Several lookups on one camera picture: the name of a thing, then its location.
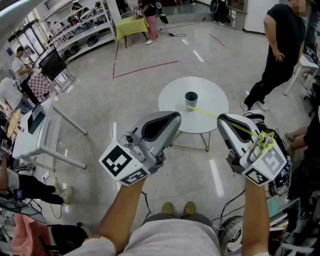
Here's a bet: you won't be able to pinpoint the black floor cable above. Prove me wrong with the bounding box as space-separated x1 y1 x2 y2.
209 189 246 227
140 190 153 226
158 11 209 38

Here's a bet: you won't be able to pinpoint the person's left tan shoe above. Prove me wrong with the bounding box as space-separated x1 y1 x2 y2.
161 202 176 217

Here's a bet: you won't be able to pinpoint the yellow-green straw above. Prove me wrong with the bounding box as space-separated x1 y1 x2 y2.
187 105 277 152

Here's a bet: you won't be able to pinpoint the grey cabinet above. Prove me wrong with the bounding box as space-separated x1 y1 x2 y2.
225 0 249 31

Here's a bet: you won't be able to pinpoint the white desk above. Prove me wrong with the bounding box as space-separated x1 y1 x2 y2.
283 53 320 97
11 96 89 171

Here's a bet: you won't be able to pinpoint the teal cup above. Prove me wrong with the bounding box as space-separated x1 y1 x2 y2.
184 91 199 112

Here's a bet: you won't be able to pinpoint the black monitor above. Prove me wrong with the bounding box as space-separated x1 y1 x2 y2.
38 48 68 81

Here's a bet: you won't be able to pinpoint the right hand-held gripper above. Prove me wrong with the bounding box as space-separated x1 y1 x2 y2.
216 113 289 187

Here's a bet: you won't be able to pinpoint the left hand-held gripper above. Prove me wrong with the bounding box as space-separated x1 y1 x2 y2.
98 111 183 187

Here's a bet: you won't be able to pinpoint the white shelving unit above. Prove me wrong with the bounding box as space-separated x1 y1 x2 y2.
37 0 118 63

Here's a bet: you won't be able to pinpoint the round white table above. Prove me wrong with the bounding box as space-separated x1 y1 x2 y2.
157 76 230 152

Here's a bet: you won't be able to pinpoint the checked cloth table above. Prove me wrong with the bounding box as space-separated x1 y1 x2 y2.
26 70 54 101

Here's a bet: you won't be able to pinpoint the person's right tan shoe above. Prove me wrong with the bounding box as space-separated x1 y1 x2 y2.
182 201 197 218

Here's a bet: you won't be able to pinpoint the person's right forearm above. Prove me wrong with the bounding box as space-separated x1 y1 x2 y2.
240 177 271 256

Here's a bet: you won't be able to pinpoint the pink cloth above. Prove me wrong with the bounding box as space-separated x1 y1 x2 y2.
10 213 51 256

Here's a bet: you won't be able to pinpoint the person's tan shoe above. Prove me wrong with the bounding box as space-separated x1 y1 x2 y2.
161 202 176 217
182 201 197 218

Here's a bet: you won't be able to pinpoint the person's left forearm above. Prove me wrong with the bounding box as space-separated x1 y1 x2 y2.
96 177 148 254

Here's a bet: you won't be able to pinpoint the person's olive trousers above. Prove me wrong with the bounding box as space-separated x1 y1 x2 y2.
144 212 214 227

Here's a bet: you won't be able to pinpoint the dark teal box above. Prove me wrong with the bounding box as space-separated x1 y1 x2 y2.
26 103 47 135

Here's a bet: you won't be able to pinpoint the yellow-green cloth table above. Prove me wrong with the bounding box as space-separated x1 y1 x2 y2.
115 15 150 49

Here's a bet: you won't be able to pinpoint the round wooden board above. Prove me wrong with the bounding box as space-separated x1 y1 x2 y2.
5 108 22 140

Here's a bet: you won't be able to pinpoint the person's white shirt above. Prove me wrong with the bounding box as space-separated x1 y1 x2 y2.
64 218 222 256

